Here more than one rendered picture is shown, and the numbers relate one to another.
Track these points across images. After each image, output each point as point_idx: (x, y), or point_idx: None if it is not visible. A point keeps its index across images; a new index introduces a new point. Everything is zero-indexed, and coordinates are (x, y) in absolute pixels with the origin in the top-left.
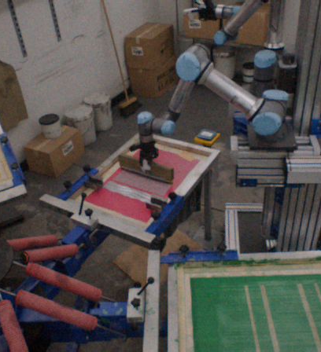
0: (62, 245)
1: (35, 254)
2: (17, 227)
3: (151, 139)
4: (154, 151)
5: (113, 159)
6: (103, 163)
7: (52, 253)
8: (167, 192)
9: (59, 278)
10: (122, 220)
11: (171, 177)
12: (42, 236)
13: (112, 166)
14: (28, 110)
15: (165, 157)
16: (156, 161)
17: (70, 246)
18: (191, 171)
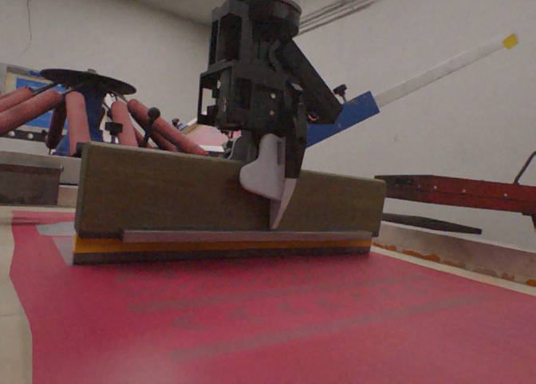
0: (84, 134)
1: (69, 99)
2: None
3: None
4: (215, 65)
5: (408, 231)
6: (382, 221)
7: (69, 117)
8: (47, 243)
9: (14, 106)
10: (77, 187)
11: (77, 201)
12: (129, 138)
13: (390, 249)
14: None
15: (435, 336)
16: (385, 299)
17: (78, 140)
18: (12, 354)
